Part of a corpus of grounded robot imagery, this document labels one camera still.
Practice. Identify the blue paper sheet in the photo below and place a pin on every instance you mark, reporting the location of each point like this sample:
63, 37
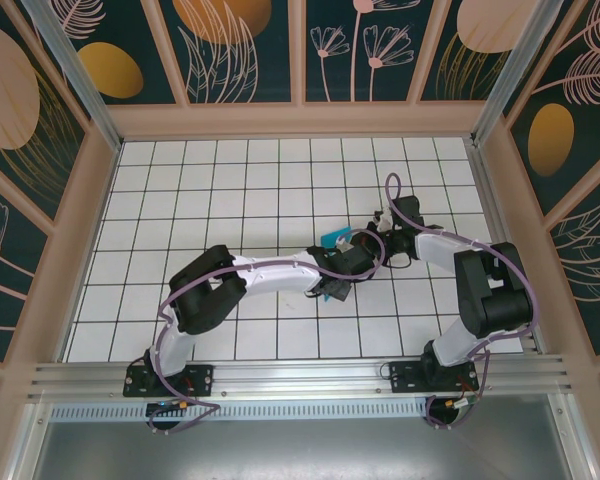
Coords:
332, 237

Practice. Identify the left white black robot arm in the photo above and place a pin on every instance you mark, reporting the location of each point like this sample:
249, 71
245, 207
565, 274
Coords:
275, 275

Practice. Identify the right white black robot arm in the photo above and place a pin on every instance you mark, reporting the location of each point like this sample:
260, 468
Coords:
440, 250

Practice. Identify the grey metal sheet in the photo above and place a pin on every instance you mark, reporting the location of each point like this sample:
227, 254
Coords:
305, 450

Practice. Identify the yellow power connector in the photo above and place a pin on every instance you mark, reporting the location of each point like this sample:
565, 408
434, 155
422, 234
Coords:
182, 403
450, 403

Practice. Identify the long aluminium mounting rail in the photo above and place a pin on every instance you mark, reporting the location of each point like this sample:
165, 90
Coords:
305, 375

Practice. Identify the aluminium side rail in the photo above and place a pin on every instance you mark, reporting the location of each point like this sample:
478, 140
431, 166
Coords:
490, 200

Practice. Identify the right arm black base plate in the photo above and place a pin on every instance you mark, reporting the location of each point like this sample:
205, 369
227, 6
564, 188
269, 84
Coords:
405, 377

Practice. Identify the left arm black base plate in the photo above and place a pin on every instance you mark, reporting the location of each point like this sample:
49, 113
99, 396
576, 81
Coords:
200, 380

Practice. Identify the aluminium frame post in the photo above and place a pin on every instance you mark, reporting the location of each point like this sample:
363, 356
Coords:
72, 75
518, 75

